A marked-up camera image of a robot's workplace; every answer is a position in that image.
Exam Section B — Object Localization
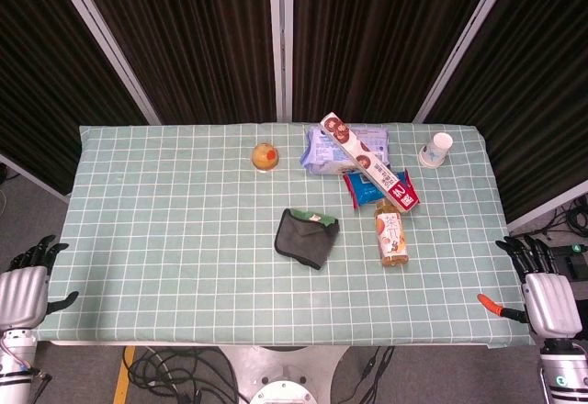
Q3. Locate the green checked tablecloth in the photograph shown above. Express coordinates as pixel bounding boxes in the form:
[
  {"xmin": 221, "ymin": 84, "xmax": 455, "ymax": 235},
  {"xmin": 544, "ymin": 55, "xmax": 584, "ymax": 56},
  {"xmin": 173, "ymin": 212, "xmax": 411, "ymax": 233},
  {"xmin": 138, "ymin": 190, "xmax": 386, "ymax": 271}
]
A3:
[{"xmin": 34, "ymin": 121, "xmax": 537, "ymax": 348}]

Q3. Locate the dark grey pouch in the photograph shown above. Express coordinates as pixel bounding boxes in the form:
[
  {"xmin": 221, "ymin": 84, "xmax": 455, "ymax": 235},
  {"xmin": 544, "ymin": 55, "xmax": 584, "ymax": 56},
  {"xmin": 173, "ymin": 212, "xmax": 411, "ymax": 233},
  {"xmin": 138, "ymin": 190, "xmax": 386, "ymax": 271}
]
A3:
[{"xmin": 274, "ymin": 208, "xmax": 341, "ymax": 271}]

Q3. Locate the black cable with inline plug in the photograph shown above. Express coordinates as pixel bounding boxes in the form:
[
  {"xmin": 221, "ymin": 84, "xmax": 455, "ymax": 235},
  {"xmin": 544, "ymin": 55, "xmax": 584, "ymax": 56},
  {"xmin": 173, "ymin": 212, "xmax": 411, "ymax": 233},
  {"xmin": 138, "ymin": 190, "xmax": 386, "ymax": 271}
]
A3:
[{"xmin": 343, "ymin": 346, "xmax": 396, "ymax": 404}]

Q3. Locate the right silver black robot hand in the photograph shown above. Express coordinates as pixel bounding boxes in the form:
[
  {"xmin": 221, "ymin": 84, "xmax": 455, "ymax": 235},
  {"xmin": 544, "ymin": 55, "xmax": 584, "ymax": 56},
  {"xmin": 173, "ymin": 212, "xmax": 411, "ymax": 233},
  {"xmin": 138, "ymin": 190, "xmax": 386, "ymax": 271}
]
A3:
[{"xmin": 477, "ymin": 233, "xmax": 583, "ymax": 339}]

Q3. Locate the black floor cable tangle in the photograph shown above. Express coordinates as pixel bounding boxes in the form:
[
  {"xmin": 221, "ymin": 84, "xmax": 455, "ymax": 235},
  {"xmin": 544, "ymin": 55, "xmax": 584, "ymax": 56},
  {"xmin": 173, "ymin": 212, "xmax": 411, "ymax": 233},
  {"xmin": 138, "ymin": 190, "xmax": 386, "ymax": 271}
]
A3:
[{"xmin": 122, "ymin": 346, "xmax": 241, "ymax": 404}]

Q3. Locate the pale blue wet wipes pack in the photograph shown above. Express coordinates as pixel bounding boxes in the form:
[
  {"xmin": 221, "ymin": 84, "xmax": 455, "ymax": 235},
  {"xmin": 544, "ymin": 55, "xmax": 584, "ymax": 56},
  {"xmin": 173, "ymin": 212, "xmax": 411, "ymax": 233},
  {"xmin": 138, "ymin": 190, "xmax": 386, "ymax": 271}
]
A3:
[{"xmin": 299, "ymin": 126, "xmax": 391, "ymax": 177}]

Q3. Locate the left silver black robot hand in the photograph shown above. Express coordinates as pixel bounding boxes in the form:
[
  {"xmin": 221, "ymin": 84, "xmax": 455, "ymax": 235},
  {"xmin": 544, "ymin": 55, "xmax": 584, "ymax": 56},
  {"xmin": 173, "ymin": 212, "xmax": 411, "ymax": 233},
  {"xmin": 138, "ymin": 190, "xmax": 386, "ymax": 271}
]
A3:
[{"xmin": 0, "ymin": 234, "xmax": 80, "ymax": 332}]

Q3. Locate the blue snack packet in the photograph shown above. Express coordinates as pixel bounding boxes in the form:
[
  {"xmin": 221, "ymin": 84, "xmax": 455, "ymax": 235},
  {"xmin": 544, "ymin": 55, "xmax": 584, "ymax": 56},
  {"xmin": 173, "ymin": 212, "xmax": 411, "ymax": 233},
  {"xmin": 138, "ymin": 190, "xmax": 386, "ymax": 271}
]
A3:
[{"xmin": 343, "ymin": 169, "xmax": 417, "ymax": 210}]

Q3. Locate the white paper cup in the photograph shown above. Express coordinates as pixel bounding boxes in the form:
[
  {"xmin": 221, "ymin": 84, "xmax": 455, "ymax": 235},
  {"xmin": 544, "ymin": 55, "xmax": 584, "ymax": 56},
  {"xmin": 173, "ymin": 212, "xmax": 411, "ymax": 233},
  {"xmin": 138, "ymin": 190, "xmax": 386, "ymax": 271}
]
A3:
[{"xmin": 417, "ymin": 131, "xmax": 455, "ymax": 169}]

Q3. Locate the dark pleated folding screen panel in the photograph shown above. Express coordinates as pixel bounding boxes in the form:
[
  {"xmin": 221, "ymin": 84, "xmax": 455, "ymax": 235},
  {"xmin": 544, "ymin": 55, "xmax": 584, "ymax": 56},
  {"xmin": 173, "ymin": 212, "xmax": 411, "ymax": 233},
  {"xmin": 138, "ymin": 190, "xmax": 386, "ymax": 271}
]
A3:
[
  {"xmin": 0, "ymin": 0, "xmax": 161, "ymax": 204},
  {"xmin": 280, "ymin": 0, "xmax": 512, "ymax": 124},
  {"xmin": 59, "ymin": 0, "xmax": 282, "ymax": 125},
  {"xmin": 413, "ymin": 0, "xmax": 588, "ymax": 234}
]

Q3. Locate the black cable bundle by screen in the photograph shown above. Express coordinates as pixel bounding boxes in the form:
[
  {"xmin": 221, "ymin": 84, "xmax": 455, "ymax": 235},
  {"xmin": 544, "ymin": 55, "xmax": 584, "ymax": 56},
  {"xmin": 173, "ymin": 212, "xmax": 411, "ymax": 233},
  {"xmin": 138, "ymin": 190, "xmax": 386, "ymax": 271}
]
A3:
[{"xmin": 546, "ymin": 194, "xmax": 588, "ymax": 241}]

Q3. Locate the peach tea bottle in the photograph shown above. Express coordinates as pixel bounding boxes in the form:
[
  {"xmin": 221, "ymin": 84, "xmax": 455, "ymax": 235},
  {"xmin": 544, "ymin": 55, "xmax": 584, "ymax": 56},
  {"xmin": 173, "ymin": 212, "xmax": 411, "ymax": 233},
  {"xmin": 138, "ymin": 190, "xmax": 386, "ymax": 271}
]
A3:
[{"xmin": 373, "ymin": 199, "xmax": 410, "ymax": 268}]

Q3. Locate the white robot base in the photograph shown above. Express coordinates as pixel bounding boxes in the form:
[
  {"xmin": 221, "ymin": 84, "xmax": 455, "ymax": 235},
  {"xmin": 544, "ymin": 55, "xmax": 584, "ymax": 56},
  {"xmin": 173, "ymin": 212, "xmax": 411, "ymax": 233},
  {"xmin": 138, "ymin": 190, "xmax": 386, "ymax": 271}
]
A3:
[{"xmin": 215, "ymin": 346, "xmax": 351, "ymax": 404}]

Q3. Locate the long white red baking paper box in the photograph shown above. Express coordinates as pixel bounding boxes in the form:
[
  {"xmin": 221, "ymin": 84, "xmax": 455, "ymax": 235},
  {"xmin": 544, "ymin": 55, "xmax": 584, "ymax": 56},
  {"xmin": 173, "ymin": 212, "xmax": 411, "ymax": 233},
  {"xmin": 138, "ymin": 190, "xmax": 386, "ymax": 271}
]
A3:
[{"xmin": 320, "ymin": 111, "xmax": 421, "ymax": 215}]

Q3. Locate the yellow fruit jelly cup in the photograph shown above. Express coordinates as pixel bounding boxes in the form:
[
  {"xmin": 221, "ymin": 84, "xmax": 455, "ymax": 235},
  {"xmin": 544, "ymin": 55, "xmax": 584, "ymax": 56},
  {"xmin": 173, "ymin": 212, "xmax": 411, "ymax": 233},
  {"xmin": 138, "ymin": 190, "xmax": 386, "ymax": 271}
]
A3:
[{"xmin": 250, "ymin": 142, "xmax": 280, "ymax": 174}]

